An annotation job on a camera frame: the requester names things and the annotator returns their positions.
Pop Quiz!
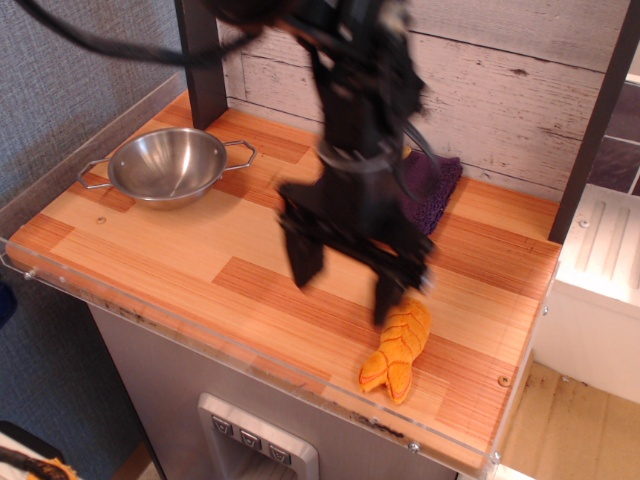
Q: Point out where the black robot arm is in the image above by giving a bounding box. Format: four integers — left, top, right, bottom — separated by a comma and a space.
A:
209, 1, 433, 324

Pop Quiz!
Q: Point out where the purple folded towel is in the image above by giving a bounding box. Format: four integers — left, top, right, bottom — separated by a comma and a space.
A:
401, 147, 463, 235

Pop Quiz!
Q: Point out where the white toy sink unit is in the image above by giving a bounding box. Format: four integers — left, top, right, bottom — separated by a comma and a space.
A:
533, 185, 639, 402

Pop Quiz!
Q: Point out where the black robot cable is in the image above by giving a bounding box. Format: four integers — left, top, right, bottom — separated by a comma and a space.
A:
14, 0, 281, 69

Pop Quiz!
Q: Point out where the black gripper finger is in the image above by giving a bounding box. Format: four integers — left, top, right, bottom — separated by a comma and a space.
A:
282, 222, 324, 289
373, 270, 414, 326

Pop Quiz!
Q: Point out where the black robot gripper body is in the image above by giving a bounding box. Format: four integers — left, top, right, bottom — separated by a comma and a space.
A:
277, 144, 434, 291

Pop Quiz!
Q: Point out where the grey toy fridge cabinet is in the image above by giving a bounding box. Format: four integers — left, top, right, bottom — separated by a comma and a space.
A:
90, 307, 457, 479

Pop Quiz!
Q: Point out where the dark left upright post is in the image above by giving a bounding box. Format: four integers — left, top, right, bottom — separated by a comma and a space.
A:
174, 0, 228, 130

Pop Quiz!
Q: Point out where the dark right upright post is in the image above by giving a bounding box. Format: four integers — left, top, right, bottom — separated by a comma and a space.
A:
548, 0, 639, 244

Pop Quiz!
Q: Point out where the clear acrylic edge guard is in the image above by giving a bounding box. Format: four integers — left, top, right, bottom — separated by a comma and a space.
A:
4, 231, 559, 478

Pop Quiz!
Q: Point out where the steel two-handled pan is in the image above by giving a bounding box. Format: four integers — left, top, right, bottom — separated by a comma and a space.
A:
77, 127, 257, 210

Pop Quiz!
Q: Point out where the silver dispenser button panel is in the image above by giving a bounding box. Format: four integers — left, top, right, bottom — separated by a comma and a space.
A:
198, 393, 320, 479

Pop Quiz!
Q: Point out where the orange object bottom left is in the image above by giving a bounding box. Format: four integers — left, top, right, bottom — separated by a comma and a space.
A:
1, 447, 78, 480

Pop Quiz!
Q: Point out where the dark upright post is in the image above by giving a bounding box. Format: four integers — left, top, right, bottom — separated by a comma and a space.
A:
174, 0, 228, 130
548, 0, 639, 244

